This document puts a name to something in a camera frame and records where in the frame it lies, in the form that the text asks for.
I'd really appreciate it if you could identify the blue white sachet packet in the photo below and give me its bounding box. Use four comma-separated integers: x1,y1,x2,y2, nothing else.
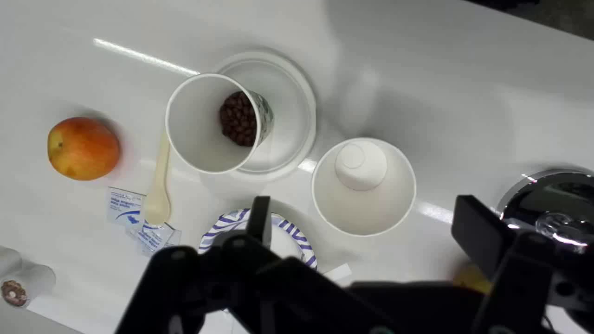
106,185,179,252

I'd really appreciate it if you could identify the large white plate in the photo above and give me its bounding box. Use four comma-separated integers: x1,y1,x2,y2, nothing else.
311,135,418,239

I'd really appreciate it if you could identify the shiny metal cup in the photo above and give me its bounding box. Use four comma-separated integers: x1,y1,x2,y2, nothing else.
498,165,594,250

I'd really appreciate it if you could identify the brown coffee beans pile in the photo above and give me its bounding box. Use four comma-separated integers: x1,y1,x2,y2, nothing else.
218,91,261,148

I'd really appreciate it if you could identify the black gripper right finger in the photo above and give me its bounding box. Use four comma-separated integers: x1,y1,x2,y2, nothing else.
452,193,556,334

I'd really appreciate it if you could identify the small white coffee pod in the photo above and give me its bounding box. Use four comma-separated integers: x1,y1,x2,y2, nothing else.
0,261,58,310

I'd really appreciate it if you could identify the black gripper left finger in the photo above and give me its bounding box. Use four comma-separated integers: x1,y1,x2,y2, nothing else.
114,195,398,334

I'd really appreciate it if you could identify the red yellow apple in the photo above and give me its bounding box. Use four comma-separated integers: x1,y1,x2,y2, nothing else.
47,115,123,182

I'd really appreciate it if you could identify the white plastic plate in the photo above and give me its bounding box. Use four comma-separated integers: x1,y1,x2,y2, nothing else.
214,50,320,180

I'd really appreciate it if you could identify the printed white paper cup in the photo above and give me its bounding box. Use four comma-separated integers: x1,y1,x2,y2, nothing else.
164,72,275,176

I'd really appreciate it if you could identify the white paper napkin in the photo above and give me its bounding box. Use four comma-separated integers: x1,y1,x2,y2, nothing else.
322,261,357,287

